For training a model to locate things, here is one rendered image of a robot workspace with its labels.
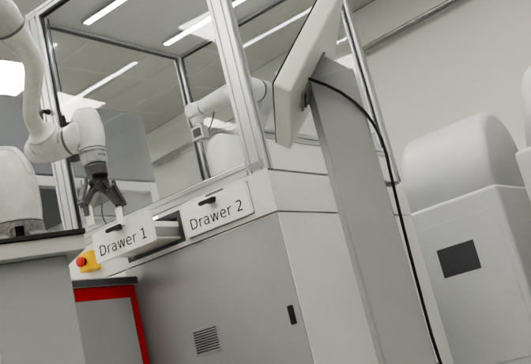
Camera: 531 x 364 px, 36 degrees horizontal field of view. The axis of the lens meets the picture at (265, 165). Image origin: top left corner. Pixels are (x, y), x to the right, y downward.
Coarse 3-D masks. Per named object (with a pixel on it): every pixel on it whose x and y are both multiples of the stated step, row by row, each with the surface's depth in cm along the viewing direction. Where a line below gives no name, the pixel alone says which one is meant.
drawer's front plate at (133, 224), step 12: (132, 216) 276; (144, 216) 272; (132, 228) 275; (144, 228) 272; (96, 240) 286; (108, 240) 282; (132, 240) 275; (144, 240) 272; (156, 240) 270; (96, 252) 285; (120, 252) 278
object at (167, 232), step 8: (160, 224) 277; (168, 224) 280; (176, 224) 283; (160, 232) 275; (168, 232) 278; (176, 232) 282; (160, 240) 279; (168, 240) 282; (176, 240) 285; (144, 248) 285; (152, 248) 289; (120, 256) 289; (128, 256) 292; (136, 256) 296
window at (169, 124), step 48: (96, 0) 320; (144, 0) 304; (192, 0) 289; (48, 48) 336; (96, 48) 318; (144, 48) 302; (192, 48) 288; (96, 96) 316; (144, 96) 300; (192, 96) 286; (144, 144) 299; (192, 144) 285; (240, 144) 272; (144, 192) 297
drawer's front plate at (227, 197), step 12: (228, 192) 269; (240, 192) 266; (192, 204) 278; (216, 204) 272; (228, 204) 269; (192, 216) 278; (204, 216) 275; (228, 216) 268; (240, 216) 265; (204, 228) 274
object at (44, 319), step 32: (0, 256) 196; (32, 256) 200; (64, 256) 208; (0, 288) 198; (32, 288) 201; (64, 288) 205; (0, 320) 195; (32, 320) 199; (64, 320) 202; (0, 352) 193; (32, 352) 196; (64, 352) 200
